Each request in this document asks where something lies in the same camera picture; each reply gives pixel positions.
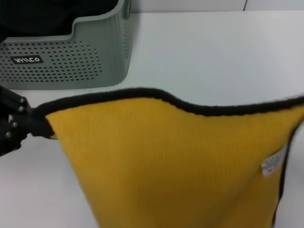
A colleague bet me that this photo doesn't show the yellow towel black border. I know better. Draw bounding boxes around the yellow towel black border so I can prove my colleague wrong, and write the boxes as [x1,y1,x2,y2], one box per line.
[30,87,304,228]

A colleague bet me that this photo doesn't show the grey-green perforated storage box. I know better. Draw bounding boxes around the grey-green perforated storage box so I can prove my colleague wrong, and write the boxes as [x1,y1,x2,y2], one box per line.
[0,0,133,91]

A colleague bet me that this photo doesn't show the black cloth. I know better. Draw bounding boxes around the black cloth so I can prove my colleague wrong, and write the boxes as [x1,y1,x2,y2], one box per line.
[0,0,120,40]

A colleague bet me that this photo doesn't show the white towel care tag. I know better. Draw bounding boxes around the white towel care tag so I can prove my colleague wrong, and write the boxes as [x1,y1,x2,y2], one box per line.
[260,149,288,178]

